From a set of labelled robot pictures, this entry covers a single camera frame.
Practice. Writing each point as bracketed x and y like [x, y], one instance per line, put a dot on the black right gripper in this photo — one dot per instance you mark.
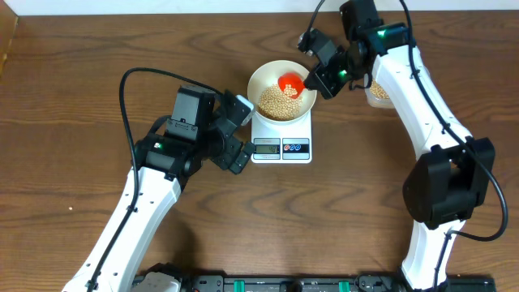
[323, 82]

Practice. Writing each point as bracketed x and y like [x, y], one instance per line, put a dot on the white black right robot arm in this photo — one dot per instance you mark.
[452, 170]

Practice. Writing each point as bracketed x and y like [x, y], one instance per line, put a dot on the white digital kitchen scale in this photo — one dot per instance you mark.
[281, 142]

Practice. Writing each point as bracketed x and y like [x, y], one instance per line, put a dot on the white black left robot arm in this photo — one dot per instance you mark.
[201, 128]

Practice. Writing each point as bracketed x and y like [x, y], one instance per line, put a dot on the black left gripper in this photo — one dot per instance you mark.
[224, 158]

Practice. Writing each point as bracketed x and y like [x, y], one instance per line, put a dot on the soybeans in bowl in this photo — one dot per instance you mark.
[278, 104]

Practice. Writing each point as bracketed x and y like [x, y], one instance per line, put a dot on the brown cardboard side panel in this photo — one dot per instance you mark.
[8, 24]

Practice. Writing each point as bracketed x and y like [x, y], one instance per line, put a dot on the cream ceramic bowl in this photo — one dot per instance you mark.
[268, 74]

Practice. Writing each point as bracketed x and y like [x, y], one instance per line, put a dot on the clear plastic container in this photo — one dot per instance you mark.
[372, 101]

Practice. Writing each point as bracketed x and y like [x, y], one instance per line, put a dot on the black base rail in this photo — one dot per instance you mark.
[304, 284]

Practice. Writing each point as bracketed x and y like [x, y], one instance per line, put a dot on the soybeans in container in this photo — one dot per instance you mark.
[377, 91]

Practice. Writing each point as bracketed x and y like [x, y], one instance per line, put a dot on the red plastic measuring scoop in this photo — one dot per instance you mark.
[291, 84]

